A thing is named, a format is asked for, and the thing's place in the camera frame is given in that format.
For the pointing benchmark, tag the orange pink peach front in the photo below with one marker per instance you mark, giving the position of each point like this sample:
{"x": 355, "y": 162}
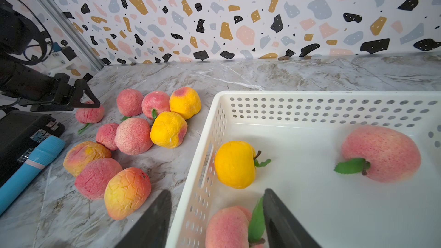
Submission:
{"x": 126, "y": 192}

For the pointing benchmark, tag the yellow peach back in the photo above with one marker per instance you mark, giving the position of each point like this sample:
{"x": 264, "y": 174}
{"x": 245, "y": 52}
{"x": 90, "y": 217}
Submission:
{"x": 186, "y": 102}

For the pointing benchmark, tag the white perforated plastic basket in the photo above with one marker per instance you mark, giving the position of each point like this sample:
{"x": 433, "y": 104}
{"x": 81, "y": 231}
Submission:
{"x": 302, "y": 133}

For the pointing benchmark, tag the blue cylindrical tube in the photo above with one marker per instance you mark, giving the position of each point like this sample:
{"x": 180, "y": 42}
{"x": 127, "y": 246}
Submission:
{"x": 40, "y": 157}

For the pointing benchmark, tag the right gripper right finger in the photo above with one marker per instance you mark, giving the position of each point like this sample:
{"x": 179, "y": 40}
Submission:
{"x": 282, "y": 228}

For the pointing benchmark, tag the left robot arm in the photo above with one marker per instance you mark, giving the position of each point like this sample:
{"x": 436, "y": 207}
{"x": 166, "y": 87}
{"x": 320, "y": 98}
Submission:
{"x": 27, "y": 53}

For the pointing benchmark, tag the yellow pink peach front left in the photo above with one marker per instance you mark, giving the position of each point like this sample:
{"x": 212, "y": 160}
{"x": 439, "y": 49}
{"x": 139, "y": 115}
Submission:
{"x": 82, "y": 154}

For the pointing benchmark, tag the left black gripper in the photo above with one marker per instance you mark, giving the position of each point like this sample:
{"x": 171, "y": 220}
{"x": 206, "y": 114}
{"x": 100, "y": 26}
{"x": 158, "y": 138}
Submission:
{"x": 42, "y": 92}

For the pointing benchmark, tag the black case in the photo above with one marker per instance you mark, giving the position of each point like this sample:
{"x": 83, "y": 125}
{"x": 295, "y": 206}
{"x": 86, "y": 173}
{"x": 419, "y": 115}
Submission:
{"x": 21, "y": 132}

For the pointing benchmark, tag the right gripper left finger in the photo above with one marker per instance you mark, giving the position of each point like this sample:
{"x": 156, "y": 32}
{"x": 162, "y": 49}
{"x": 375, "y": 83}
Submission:
{"x": 151, "y": 230}

